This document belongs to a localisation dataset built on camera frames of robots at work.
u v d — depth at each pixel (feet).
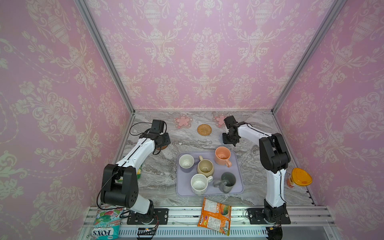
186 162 2.96
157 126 2.30
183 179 2.80
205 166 2.95
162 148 3.29
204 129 3.58
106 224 2.29
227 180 2.73
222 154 3.09
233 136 2.55
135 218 2.32
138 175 2.87
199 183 2.72
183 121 3.73
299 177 2.51
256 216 2.40
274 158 1.80
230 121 2.77
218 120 3.80
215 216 2.38
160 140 2.35
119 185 1.46
